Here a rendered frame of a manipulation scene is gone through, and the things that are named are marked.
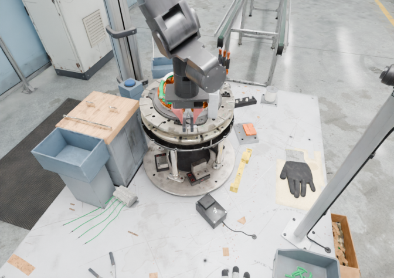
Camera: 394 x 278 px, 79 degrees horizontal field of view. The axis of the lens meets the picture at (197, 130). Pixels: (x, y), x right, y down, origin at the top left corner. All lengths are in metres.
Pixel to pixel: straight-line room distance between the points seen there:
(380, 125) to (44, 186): 2.07
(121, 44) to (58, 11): 1.80
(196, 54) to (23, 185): 1.98
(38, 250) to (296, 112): 1.22
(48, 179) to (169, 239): 1.50
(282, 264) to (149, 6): 0.78
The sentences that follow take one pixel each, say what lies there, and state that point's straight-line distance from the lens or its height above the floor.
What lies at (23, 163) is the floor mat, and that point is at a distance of 2.44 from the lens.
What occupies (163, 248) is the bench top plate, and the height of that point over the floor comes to 0.78.
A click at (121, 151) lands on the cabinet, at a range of 0.87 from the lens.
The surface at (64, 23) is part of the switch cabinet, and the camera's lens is 2.93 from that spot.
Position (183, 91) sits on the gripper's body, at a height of 1.28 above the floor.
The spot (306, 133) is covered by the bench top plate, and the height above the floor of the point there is 0.78.
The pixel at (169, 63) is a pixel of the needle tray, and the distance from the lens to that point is 1.14.
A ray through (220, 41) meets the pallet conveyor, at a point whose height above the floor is 0.73.
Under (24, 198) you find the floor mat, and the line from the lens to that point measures 2.19.
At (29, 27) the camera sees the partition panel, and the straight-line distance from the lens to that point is 3.32.
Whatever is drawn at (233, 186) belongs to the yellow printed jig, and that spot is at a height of 0.80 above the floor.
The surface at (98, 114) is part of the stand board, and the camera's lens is 0.85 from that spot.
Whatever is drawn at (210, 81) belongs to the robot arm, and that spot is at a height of 1.34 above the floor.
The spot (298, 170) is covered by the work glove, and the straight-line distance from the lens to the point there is 1.04.
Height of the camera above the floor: 1.58
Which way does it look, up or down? 45 degrees down
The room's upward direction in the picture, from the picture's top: straight up
